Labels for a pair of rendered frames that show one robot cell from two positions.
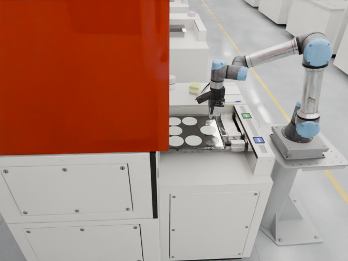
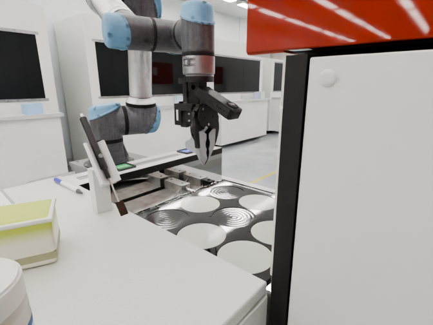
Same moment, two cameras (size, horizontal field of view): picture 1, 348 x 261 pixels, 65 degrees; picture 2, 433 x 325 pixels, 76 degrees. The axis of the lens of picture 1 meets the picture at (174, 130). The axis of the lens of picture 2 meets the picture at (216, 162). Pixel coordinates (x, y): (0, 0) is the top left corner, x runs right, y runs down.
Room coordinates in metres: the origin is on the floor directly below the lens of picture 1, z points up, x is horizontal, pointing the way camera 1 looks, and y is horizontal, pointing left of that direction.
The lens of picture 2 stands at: (1.87, 0.27, 1.19)
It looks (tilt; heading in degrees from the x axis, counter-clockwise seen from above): 16 degrees down; 224
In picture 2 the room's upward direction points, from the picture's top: straight up
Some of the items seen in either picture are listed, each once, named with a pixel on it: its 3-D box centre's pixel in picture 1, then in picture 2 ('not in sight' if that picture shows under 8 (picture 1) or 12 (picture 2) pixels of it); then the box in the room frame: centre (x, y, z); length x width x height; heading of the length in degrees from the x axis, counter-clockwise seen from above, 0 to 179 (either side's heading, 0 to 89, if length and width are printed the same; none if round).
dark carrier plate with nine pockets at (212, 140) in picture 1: (191, 130); (233, 217); (1.42, -0.11, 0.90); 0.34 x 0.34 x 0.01; 4
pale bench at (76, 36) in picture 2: not in sight; (139, 97); (-0.45, -3.68, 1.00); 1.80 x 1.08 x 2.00; 4
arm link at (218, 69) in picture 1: (218, 70); (197, 30); (1.41, -0.24, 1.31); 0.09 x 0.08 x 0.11; 75
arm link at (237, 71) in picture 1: (236, 71); (173, 37); (1.40, -0.34, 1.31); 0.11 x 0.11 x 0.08; 75
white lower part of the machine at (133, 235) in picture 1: (107, 207); not in sight; (1.20, 0.44, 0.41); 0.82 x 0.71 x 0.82; 4
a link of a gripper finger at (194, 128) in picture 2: not in sight; (198, 129); (1.43, -0.22, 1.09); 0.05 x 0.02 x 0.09; 6
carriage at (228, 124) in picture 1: (231, 132); (157, 202); (1.46, -0.37, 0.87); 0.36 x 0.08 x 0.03; 4
